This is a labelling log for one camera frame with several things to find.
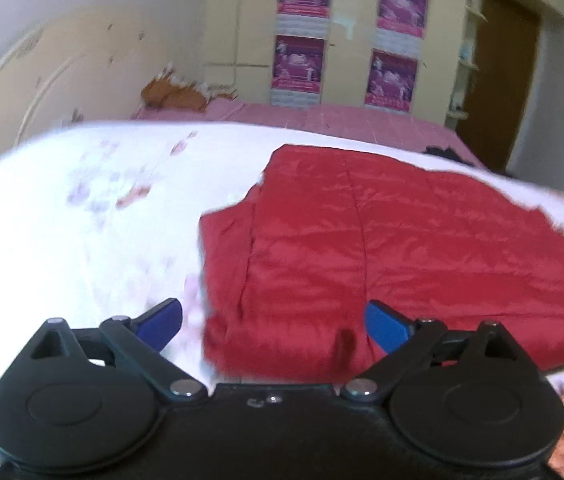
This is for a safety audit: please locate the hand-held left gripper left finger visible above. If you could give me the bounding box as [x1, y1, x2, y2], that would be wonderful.
[29, 297, 209, 402]

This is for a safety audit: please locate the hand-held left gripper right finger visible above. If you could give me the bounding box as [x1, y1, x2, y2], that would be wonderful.
[341, 300, 519, 403]

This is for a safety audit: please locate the red down jacket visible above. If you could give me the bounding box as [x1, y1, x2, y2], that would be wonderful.
[198, 144, 564, 383]

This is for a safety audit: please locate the white floral bed sheet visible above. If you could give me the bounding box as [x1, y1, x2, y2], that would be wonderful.
[0, 120, 564, 480]

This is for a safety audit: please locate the dark cloth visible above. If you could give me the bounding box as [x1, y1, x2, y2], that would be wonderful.
[424, 144, 469, 162]

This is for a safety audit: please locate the pink checked bed sheet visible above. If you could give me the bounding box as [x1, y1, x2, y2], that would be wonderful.
[132, 97, 488, 169]

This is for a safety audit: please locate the cream wooden headboard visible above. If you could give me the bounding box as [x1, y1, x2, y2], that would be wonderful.
[0, 7, 175, 181]

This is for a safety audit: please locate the brown wooden door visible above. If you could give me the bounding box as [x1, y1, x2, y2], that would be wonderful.
[456, 0, 544, 173]

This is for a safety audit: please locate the cream wardrobe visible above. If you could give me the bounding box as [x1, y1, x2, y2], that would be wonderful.
[202, 0, 479, 126]

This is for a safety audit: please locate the cream wall shelf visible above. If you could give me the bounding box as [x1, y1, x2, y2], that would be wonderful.
[444, 0, 488, 121]

